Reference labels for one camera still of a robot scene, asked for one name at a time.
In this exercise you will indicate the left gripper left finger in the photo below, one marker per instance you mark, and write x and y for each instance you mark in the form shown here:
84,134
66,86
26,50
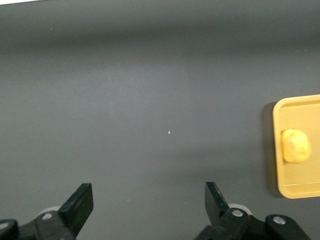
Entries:
77,207

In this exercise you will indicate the yellow plastic tray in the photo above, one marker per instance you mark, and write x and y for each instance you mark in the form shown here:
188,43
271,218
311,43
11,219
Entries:
295,115

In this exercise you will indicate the yellow-brown potato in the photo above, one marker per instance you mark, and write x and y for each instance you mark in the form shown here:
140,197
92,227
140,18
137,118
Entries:
296,146

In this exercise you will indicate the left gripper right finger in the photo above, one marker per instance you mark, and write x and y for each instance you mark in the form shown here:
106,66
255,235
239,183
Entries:
217,212

